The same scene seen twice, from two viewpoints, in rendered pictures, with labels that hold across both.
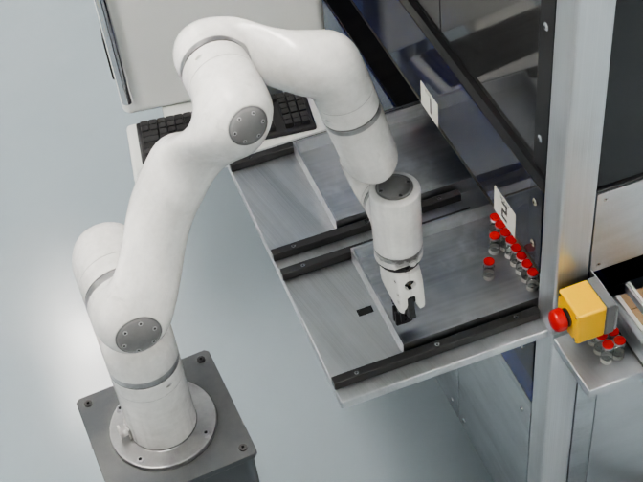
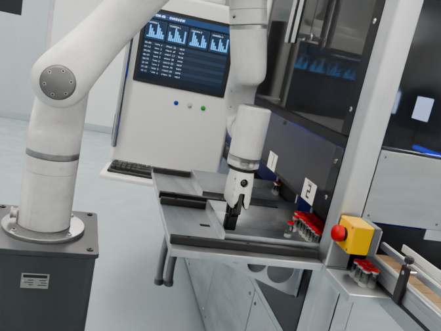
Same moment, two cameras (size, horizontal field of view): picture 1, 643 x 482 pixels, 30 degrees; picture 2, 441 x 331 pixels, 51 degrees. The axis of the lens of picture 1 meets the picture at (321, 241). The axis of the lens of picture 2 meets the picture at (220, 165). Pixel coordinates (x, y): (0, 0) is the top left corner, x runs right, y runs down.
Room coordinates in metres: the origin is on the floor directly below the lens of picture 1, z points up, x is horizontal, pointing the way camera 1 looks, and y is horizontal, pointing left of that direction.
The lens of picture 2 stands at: (0.23, -0.07, 1.34)
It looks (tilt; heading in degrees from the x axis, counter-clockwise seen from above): 13 degrees down; 0
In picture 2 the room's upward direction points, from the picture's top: 12 degrees clockwise
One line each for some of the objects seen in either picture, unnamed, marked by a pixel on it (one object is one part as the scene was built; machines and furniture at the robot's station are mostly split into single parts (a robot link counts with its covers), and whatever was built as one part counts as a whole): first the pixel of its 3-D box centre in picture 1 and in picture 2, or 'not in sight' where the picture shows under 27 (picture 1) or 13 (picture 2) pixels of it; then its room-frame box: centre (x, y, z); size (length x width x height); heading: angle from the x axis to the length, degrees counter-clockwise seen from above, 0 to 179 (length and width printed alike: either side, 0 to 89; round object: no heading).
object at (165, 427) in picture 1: (154, 393); (48, 191); (1.27, 0.32, 0.95); 0.19 x 0.19 x 0.18
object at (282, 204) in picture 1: (391, 234); (231, 211); (1.66, -0.14, 0.87); 0.70 x 0.48 x 0.02; 15
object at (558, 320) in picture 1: (561, 318); (340, 233); (1.29, -0.39, 0.99); 0.04 x 0.04 x 0.04; 15
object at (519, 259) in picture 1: (513, 251); (305, 228); (1.54, -0.36, 0.90); 0.18 x 0.02 x 0.05; 15
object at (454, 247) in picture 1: (459, 272); (270, 226); (1.51, -0.25, 0.90); 0.34 x 0.26 x 0.04; 105
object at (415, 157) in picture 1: (390, 162); (241, 190); (1.84, -0.16, 0.90); 0.34 x 0.26 x 0.04; 105
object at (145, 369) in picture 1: (122, 299); (60, 102); (1.30, 0.33, 1.16); 0.19 x 0.12 x 0.24; 17
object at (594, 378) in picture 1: (606, 355); (361, 286); (1.29, -0.47, 0.87); 0.14 x 0.13 x 0.02; 105
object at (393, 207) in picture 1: (395, 213); (249, 131); (1.41, -0.13, 1.18); 0.09 x 0.08 x 0.13; 17
